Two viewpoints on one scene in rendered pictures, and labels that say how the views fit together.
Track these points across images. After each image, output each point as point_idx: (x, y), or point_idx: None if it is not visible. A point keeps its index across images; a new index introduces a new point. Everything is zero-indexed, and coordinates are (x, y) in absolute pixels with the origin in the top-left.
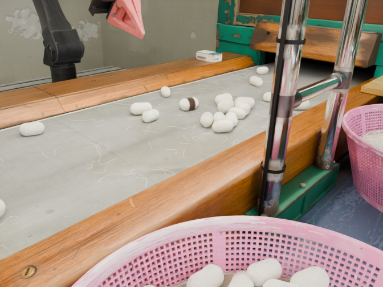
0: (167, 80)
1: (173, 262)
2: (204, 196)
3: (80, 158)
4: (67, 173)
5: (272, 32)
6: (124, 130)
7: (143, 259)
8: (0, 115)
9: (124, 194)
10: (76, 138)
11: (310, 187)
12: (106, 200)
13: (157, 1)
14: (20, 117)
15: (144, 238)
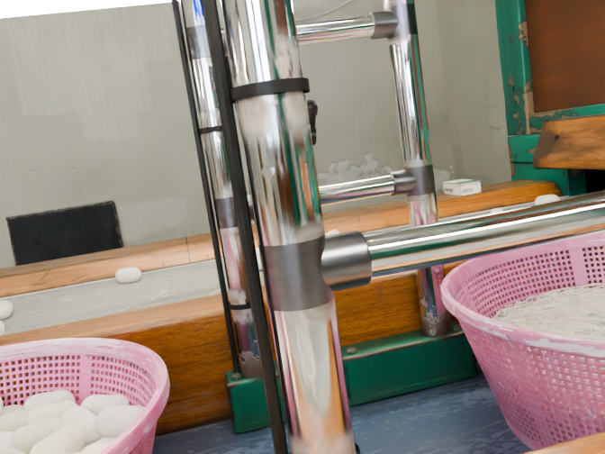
0: (357, 223)
1: (37, 382)
2: (128, 325)
3: (130, 302)
4: (96, 313)
5: (562, 134)
6: (217, 278)
7: (3, 367)
8: (118, 263)
9: None
10: (158, 286)
11: (363, 354)
12: None
13: None
14: (137, 266)
15: (7, 346)
